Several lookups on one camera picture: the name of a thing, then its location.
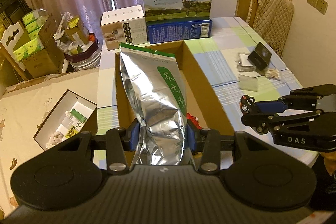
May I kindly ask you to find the quilted beige chair cover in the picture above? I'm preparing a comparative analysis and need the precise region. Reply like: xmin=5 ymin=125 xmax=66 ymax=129
xmin=246 ymin=0 xmax=294 ymax=57

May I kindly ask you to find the blue flat box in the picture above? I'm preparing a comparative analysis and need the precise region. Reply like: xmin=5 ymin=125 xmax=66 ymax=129
xmin=147 ymin=19 xmax=213 ymax=44

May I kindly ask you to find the red toy car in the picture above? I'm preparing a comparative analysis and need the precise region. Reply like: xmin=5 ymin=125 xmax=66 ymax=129
xmin=187 ymin=113 xmax=202 ymax=130

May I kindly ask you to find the silver green tea bag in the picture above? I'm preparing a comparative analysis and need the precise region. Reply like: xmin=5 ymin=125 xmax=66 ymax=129
xmin=120 ymin=43 xmax=193 ymax=165

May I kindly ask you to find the black small product box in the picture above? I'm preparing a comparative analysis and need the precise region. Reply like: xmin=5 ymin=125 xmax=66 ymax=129
xmin=248 ymin=42 xmax=272 ymax=71

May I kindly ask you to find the cotton swab pack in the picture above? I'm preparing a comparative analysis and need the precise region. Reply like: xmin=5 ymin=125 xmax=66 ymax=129
xmin=264 ymin=68 xmax=281 ymax=81

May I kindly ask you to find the clear plastic cup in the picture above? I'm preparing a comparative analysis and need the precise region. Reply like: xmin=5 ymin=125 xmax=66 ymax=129
xmin=238 ymin=75 xmax=259 ymax=92

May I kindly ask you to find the clear plastic packet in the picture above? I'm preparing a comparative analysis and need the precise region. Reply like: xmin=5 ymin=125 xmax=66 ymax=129
xmin=237 ymin=53 xmax=256 ymax=72

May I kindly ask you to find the white beige product box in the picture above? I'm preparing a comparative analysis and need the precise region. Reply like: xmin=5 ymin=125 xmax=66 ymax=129
xmin=100 ymin=5 xmax=147 ymax=51

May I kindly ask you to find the cardboard box of tissues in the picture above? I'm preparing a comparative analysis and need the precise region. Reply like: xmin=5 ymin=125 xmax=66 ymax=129
xmin=1 ymin=9 xmax=65 ymax=81

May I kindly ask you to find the checked tablecloth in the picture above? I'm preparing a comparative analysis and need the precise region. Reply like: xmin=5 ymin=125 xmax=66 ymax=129
xmin=97 ymin=16 xmax=320 ymax=169

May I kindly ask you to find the open white gift box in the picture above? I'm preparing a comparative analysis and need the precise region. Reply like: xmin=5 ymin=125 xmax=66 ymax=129
xmin=34 ymin=89 xmax=97 ymax=151

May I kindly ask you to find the brown cardboard box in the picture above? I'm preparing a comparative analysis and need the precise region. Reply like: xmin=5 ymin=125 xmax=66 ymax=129
xmin=114 ymin=40 xmax=235 ymax=136

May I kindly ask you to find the round tin with clutter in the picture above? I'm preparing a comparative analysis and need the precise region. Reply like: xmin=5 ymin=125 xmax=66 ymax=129
xmin=54 ymin=12 xmax=101 ymax=71

